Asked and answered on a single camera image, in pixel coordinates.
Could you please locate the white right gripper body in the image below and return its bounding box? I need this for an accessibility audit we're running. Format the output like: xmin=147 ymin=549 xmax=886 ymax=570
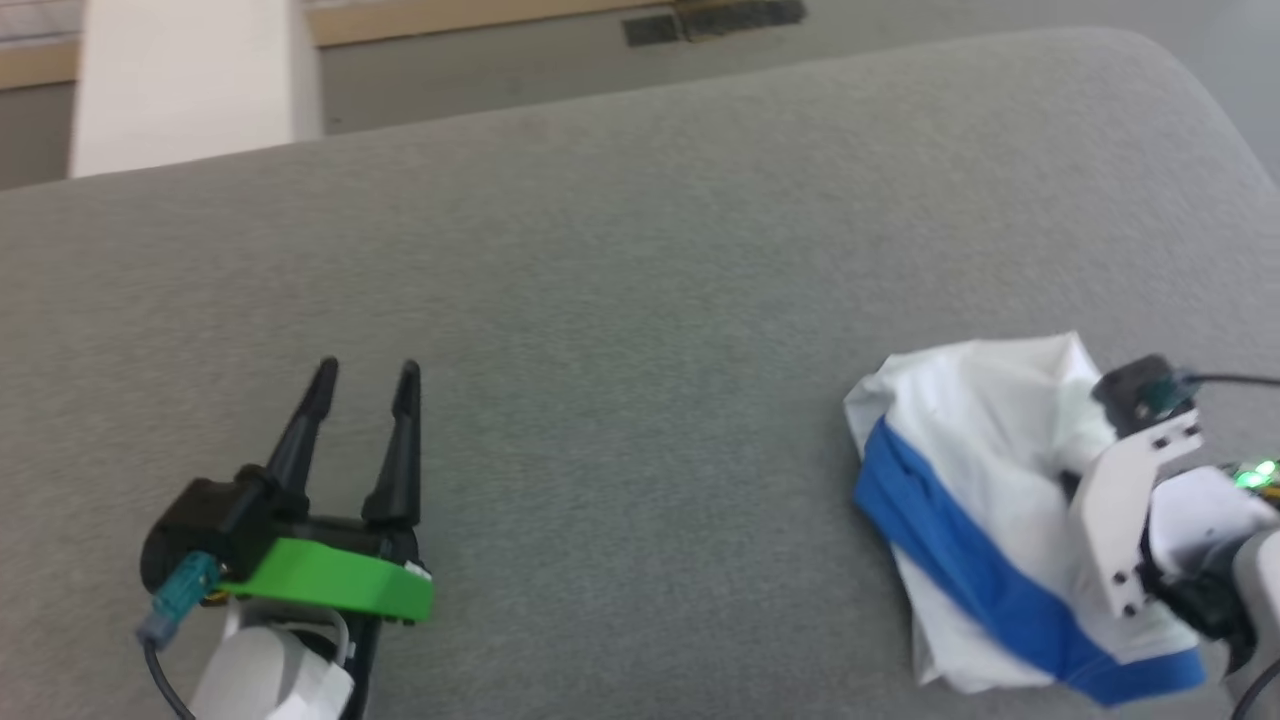
xmin=1068 ymin=410 xmax=1206 ymax=622

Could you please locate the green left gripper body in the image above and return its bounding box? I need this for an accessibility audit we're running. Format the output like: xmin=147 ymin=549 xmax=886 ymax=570
xmin=225 ymin=518 xmax=437 ymax=627

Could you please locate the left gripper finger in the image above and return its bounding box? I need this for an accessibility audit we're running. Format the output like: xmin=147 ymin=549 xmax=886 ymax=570
xmin=362 ymin=360 xmax=424 ymax=527
xmin=265 ymin=356 xmax=340 ymax=492

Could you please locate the white and blue t-shirt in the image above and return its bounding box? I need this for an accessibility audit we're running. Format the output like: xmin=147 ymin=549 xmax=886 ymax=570
xmin=843 ymin=332 xmax=1208 ymax=707

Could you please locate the white paper label tag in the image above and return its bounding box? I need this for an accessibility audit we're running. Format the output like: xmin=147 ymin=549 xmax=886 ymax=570
xmin=285 ymin=655 xmax=357 ymax=720

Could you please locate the grey fabric sofa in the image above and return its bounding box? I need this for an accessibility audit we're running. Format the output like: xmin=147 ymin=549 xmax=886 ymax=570
xmin=0 ymin=27 xmax=1280 ymax=720

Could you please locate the small black floor tape patch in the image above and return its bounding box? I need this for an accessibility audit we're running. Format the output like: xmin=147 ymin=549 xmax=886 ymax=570
xmin=622 ymin=14 xmax=685 ymax=48

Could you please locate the large black floor tape patch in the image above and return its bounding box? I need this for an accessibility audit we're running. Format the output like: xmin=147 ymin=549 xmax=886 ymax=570
xmin=676 ymin=0 xmax=807 ymax=42

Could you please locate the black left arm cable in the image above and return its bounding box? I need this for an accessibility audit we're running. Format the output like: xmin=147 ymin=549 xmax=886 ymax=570
xmin=134 ymin=550 xmax=223 ymax=720

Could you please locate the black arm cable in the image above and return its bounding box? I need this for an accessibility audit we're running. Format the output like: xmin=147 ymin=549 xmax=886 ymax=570
xmin=134 ymin=550 xmax=223 ymax=720
xmin=1165 ymin=370 xmax=1280 ymax=391

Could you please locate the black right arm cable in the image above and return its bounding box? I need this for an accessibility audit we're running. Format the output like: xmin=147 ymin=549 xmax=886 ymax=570
xmin=1165 ymin=370 xmax=1280 ymax=391

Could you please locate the white box pedestal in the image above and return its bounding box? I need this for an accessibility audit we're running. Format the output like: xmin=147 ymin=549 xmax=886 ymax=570
xmin=68 ymin=0 xmax=324 ymax=181

